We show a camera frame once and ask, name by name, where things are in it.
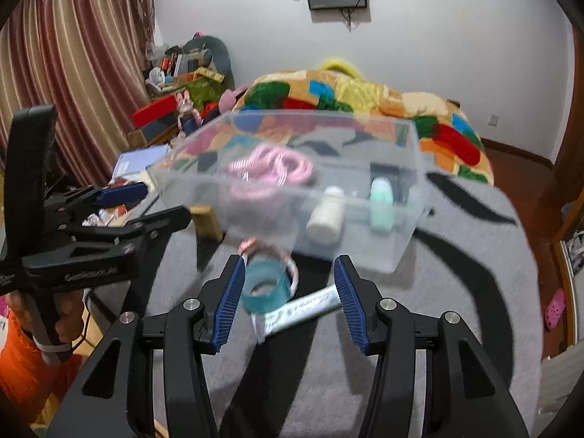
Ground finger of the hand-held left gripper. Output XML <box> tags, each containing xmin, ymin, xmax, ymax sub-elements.
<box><xmin>72</xmin><ymin>205</ymin><xmax>192</xmax><ymax>246</ymax></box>
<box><xmin>45</xmin><ymin>181</ymin><xmax>150</xmax><ymax>233</ymax></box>

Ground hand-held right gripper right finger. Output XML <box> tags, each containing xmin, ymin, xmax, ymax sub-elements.
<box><xmin>333</xmin><ymin>254</ymin><xmax>530</xmax><ymax>438</ymax></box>

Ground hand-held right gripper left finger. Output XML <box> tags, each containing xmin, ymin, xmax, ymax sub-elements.
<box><xmin>46</xmin><ymin>254</ymin><xmax>247</xmax><ymax>438</ymax></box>

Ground teal tape roll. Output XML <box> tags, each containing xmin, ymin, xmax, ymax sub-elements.
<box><xmin>241</xmin><ymin>258</ymin><xmax>293</xmax><ymax>315</ymax></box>

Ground clear plastic storage box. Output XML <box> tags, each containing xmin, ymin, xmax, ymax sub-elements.
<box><xmin>148</xmin><ymin>109</ymin><xmax>434</xmax><ymax>276</ymax></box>

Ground person's orange-sleeved left forearm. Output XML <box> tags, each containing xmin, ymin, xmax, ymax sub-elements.
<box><xmin>0</xmin><ymin>308</ymin><xmax>84</xmax><ymax>426</ymax></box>

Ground person's left hand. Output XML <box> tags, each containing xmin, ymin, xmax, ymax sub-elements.
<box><xmin>54</xmin><ymin>288</ymin><xmax>87</xmax><ymax>345</ymax></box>

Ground snack wrappers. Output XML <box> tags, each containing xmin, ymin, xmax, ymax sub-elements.
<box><xmin>83</xmin><ymin>207</ymin><xmax>129</xmax><ymax>229</ymax></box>

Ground blue notebook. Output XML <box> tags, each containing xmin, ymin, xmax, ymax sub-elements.
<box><xmin>112</xmin><ymin>143</ymin><xmax>172</xmax><ymax>181</ymax></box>

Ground white green tube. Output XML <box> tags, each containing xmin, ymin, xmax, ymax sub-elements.
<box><xmin>253</xmin><ymin>283</ymin><xmax>343</xmax><ymax>343</ymax></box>

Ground wooden block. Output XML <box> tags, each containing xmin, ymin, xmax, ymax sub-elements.
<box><xmin>189</xmin><ymin>205</ymin><xmax>224</xmax><ymax>242</ymax></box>

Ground red box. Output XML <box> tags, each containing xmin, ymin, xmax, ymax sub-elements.
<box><xmin>132</xmin><ymin>97</ymin><xmax>178</xmax><ymax>128</ymax></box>

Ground small white bottle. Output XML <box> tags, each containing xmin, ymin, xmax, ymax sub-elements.
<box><xmin>306</xmin><ymin>186</ymin><xmax>346</xmax><ymax>242</ymax></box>

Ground small mint green bottle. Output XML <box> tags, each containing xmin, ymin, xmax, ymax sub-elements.
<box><xmin>369</xmin><ymin>178</ymin><xmax>396</xmax><ymax>233</ymax></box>

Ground pink bunny bottle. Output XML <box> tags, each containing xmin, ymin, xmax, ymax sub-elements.
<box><xmin>176</xmin><ymin>91</ymin><xmax>204</xmax><ymax>136</ymax></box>

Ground grey black patterned blanket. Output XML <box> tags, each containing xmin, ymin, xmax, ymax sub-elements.
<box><xmin>87</xmin><ymin>123</ymin><xmax>545</xmax><ymax>438</ymax></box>

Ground striped pink beige curtain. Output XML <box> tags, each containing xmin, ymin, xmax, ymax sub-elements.
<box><xmin>0</xmin><ymin>0</ymin><xmax>158</xmax><ymax>189</ymax></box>

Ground pink plush toy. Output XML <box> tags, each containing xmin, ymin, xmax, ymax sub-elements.
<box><xmin>219</xmin><ymin>86</ymin><xmax>250</xmax><ymax>113</ymax></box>

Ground yellow green carton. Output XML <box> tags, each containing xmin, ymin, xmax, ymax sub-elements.
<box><xmin>194</xmin><ymin>68</ymin><xmax>227</xmax><ymax>84</ymax></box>

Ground pink slipper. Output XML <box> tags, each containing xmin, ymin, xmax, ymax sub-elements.
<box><xmin>545</xmin><ymin>288</ymin><xmax>567</xmax><ymax>329</ymax></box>

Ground colourful patchwork blanket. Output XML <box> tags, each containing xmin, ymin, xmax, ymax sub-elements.
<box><xmin>192</xmin><ymin>68</ymin><xmax>496</xmax><ymax>188</ymax></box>

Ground pink coiled hair ties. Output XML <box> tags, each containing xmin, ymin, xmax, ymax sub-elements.
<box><xmin>226</xmin><ymin>142</ymin><xmax>315</xmax><ymax>202</ymax></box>

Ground wooden bed frame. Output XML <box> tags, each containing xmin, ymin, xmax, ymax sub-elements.
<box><xmin>534</xmin><ymin>27</ymin><xmax>584</xmax><ymax>242</ymax></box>

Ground black hanging cable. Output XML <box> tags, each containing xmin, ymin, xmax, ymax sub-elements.
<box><xmin>343</xmin><ymin>7</ymin><xmax>368</xmax><ymax>32</ymax></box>

